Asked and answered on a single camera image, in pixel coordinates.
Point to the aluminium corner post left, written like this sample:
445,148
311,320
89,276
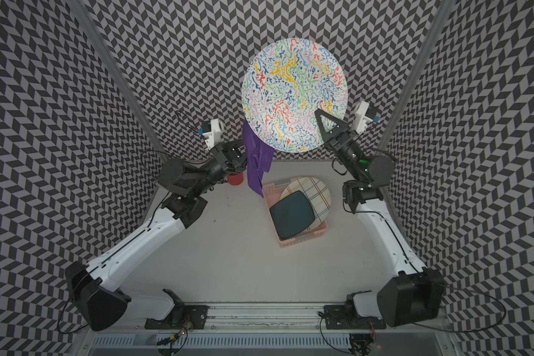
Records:
81,14

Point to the pink plastic basket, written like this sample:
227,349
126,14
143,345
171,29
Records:
271,194

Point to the plaid striped round plate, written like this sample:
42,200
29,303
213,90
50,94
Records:
317,194

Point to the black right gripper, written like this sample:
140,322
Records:
339,136

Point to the aluminium corner post right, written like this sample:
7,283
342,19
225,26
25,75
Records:
431,38

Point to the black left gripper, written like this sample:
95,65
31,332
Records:
228,158

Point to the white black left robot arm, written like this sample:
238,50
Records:
96,288

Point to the aluminium corner post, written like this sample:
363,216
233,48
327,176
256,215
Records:
81,14
431,38

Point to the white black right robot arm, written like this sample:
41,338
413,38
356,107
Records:
413,292

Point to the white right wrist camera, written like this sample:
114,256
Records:
365,115

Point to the colourful squiggle pattern plate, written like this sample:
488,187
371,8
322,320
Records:
282,88

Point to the dark teal square plate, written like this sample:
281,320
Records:
292,215

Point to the purple microfibre cloth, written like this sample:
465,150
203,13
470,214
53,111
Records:
259,158

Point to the red ceramic mug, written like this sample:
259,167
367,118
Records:
235,179

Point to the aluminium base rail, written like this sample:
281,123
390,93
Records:
267,316

